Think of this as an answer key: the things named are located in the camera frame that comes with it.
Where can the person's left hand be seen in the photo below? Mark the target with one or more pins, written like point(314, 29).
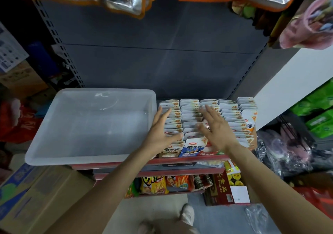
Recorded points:
point(160, 135)

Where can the dark red white-label carton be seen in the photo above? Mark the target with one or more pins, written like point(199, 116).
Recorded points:
point(223, 192)

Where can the black plastic wrapped bundle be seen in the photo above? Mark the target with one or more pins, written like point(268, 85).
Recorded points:
point(289, 153)

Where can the person's left shoe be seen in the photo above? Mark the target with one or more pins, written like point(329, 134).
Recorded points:
point(145, 227)

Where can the person's right shoe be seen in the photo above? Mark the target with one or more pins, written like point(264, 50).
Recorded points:
point(187, 214)

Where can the white blue carton box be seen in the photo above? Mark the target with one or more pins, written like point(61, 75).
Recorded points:
point(11, 49)

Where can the person's shoe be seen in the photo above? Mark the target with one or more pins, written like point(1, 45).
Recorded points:
point(187, 214)
point(145, 227)

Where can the green display box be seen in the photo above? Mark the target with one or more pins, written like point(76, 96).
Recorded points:
point(231, 119)

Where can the red display box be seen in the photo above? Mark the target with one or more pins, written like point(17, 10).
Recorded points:
point(209, 104)

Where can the plain brown cardboard carton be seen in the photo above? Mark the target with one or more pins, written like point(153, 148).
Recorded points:
point(21, 80)

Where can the blue konjac snack packet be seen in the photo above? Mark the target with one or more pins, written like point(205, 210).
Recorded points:
point(193, 145)

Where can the blue display box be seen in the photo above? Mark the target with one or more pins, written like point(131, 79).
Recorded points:
point(192, 143)

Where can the person's left forearm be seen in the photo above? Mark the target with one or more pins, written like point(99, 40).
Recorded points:
point(99, 197)

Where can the blue print cardboard carton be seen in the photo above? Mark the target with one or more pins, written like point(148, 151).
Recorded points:
point(36, 200)

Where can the stack of green packs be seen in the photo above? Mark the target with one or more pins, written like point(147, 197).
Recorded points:
point(316, 109)

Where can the row of orange chip bags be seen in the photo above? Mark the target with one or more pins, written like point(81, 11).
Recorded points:
point(166, 183)

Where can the person's right forearm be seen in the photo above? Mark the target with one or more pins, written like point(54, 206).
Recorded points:
point(276, 192)

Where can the hanging pink candy bag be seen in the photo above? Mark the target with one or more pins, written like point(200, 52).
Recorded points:
point(307, 28)

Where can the person's right hand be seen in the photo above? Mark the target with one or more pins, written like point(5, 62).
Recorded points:
point(218, 132)

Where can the yellow snack packets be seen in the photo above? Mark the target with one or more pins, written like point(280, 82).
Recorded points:
point(234, 175)

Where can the white plastic bin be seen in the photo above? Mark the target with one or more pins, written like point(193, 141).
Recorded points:
point(88, 127)

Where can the red plastic bag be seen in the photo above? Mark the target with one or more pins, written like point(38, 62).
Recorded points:
point(15, 122)

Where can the orange display box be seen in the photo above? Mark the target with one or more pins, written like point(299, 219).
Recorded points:
point(248, 119)

